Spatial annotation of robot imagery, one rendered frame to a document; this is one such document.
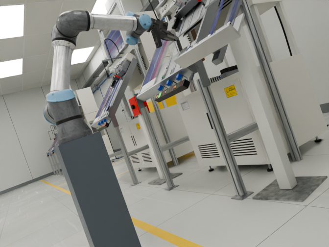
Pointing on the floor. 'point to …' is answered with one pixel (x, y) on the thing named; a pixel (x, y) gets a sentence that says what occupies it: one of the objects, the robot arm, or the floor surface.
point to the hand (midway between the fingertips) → (176, 39)
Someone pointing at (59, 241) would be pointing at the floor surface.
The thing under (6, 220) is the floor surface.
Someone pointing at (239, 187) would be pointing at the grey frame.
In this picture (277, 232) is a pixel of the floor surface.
